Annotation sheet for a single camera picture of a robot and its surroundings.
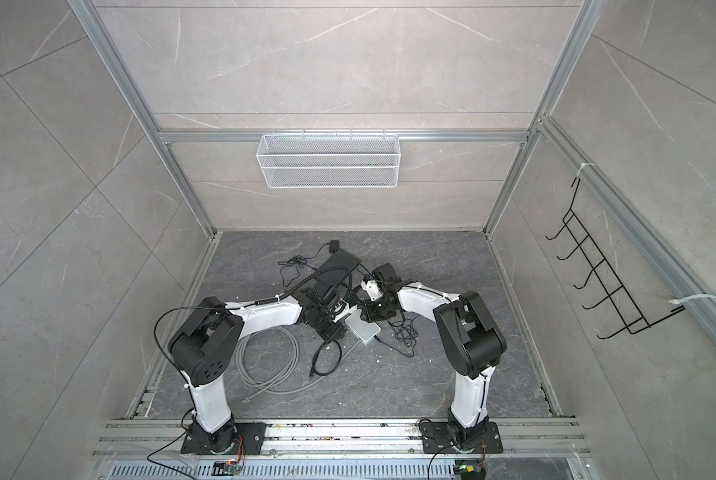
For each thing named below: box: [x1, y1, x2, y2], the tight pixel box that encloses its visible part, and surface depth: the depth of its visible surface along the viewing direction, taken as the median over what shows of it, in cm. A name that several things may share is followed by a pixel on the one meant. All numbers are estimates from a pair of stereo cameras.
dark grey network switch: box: [314, 248, 361, 288], surface depth 113 cm
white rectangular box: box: [345, 309, 381, 345], surface depth 92 cm
